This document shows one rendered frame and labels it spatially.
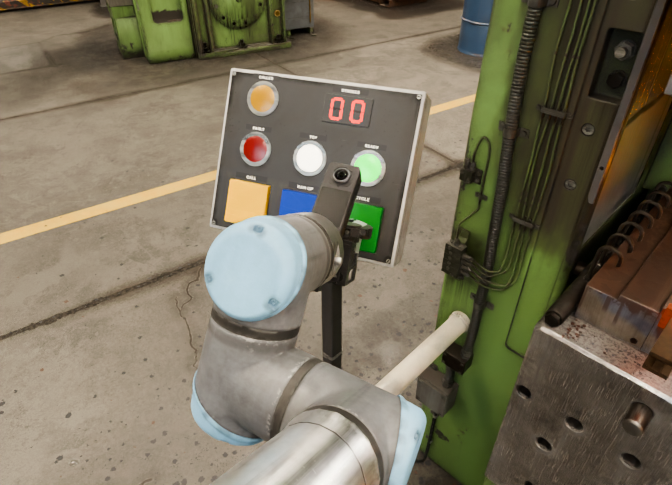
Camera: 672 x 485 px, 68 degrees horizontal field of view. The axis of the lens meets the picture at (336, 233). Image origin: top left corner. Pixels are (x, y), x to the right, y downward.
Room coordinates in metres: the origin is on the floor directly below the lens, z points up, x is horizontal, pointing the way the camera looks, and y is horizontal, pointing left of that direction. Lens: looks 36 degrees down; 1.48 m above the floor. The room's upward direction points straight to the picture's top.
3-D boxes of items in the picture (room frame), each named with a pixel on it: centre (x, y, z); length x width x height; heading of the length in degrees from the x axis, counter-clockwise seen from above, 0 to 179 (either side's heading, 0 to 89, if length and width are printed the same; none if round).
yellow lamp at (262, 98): (0.81, 0.12, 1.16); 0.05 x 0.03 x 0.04; 45
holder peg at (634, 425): (0.40, -0.41, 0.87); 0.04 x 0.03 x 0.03; 135
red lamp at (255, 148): (0.77, 0.14, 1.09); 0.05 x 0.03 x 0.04; 45
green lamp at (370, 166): (0.70, -0.05, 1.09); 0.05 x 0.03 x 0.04; 45
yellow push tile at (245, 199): (0.73, 0.15, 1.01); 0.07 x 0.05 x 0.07; 70
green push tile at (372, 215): (0.66, -0.04, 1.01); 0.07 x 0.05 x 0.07; 70
